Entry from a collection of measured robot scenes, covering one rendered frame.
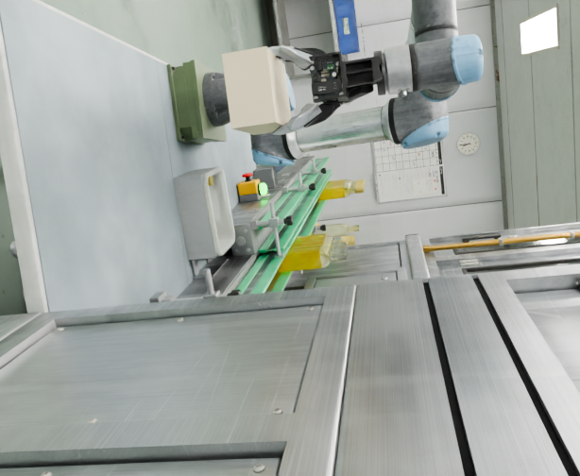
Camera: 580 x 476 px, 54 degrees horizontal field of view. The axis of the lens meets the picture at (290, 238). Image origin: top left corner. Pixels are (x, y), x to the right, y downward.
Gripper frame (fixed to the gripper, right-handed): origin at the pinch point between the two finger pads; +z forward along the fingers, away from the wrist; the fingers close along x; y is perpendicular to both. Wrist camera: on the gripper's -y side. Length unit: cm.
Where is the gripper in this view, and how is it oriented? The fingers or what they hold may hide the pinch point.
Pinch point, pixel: (268, 93)
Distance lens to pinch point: 102.8
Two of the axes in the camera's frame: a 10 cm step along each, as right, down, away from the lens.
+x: 1.3, 9.9, 0.9
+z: -9.8, 1.1, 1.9
